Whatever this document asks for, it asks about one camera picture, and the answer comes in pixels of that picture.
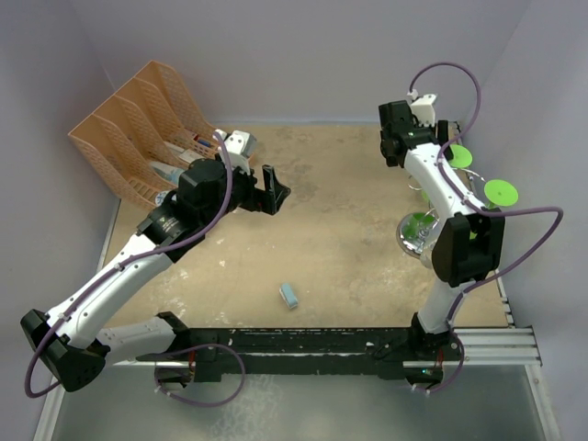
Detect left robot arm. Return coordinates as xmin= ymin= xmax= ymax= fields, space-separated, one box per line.
xmin=20 ymin=159 xmax=290 ymax=392

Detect white paper packets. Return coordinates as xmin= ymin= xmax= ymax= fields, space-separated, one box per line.
xmin=164 ymin=141 xmax=202 ymax=164

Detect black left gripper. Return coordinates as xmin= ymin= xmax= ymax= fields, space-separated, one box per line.
xmin=200 ymin=157 xmax=288 ymax=228

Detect blue white plastic pouch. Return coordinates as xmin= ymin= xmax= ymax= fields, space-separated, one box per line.
xmin=150 ymin=161 xmax=184 ymax=187

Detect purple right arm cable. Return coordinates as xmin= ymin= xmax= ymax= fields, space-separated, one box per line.
xmin=408 ymin=62 xmax=565 ymax=399

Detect chrome wire glass rack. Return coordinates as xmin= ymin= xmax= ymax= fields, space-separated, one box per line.
xmin=396 ymin=167 xmax=486 ymax=258

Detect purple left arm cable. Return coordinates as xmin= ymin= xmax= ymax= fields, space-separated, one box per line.
xmin=23 ymin=130 xmax=233 ymax=399

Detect green wine glass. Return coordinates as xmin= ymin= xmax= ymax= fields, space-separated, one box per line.
xmin=448 ymin=144 xmax=473 ymax=169
xmin=483 ymin=179 xmax=519 ymax=208

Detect aluminium rail frame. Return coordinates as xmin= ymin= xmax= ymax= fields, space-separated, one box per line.
xmin=34 ymin=121 xmax=564 ymax=441

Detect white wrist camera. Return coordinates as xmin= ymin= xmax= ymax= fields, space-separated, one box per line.
xmin=407 ymin=89 xmax=437 ymax=128
xmin=213 ymin=129 xmax=257 ymax=175

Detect round blue white tape roll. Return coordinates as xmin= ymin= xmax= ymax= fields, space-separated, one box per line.
xmin=154 ymin=191 xmax=168 ymax=207

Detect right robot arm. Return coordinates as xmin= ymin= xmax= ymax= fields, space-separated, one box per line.
xmin=379 ymin=100 xmax=505 ymax=359

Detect peach plastic file organizer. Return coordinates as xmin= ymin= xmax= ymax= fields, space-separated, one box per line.
xmin=69 ymin=61 xmax=219 ymax=210

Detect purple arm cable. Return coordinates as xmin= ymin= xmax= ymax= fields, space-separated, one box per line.
xmin=408 ymin=62 xmax=565 ymax=399
xmin=23 ymin=130 xmax=233 ymax=399

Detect small blue eraser block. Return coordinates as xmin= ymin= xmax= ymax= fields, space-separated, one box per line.
xmin=279 ymin=283 xmax=299 ymax=310

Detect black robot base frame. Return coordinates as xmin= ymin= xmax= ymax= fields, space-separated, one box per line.
xmin=141 ymin=312 xmax=464 ymax=385

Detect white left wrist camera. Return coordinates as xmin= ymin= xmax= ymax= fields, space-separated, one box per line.
xmin=213 ymin=129 xmax=257 ymax=175

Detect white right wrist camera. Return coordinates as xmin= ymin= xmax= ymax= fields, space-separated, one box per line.
xmin=407 ymin=89 xmax=437 ymax=128

